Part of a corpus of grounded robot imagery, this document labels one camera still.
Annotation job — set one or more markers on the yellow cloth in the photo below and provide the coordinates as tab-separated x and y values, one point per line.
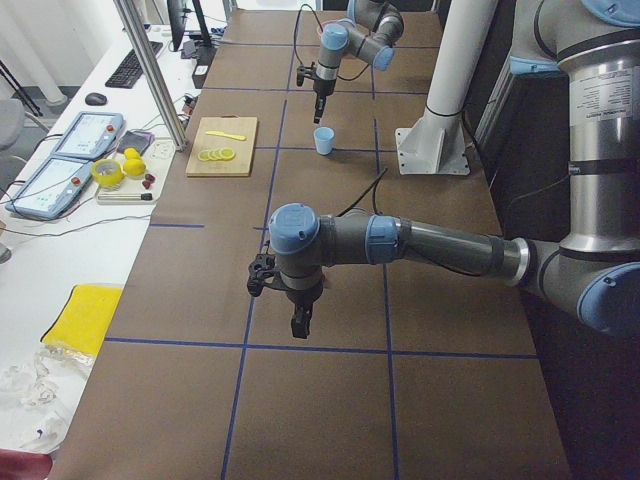
84	320

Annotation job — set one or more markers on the black keyboard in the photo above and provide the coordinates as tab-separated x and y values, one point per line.
128	72

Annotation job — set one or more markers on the yellow plastic knife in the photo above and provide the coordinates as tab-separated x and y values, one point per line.
222	134

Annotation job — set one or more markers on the lower teach pendant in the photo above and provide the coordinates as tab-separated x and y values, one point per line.
51	189

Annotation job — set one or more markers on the black computer mouse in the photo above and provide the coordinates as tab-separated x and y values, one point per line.
96	99

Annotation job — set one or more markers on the black monitor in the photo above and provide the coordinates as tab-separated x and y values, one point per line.
177	13

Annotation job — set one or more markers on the yellow lemon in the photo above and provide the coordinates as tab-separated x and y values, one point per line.
131	153
134	167

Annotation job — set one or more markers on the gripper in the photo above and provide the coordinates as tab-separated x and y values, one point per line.
301	297
321	89

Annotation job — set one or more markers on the light blue cup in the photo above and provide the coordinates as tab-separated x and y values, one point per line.
324	139

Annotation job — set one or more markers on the white pillar with base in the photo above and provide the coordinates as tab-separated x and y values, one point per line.
435	144

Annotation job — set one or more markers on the wooden cutting board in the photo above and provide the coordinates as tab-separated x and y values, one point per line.
240	165

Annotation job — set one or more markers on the dark purple wallet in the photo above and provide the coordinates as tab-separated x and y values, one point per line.
136	139

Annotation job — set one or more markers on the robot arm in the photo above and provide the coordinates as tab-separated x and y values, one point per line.
594	271
368	33

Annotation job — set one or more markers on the upper teach pendant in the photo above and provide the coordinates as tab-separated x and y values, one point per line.
90	135

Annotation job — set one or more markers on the clear plastic bag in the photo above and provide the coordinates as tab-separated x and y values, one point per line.
39	399

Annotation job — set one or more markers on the yellow tape roll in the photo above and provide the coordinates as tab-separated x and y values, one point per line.
107	173

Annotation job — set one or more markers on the white tray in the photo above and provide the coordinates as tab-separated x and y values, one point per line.
158	158

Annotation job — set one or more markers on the aluminium frame post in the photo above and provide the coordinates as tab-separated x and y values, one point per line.
155	80

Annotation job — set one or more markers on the lemon slice four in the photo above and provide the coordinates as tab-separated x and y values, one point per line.
227	153

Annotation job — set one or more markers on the teach pendant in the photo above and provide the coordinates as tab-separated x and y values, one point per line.
51	189
90	135

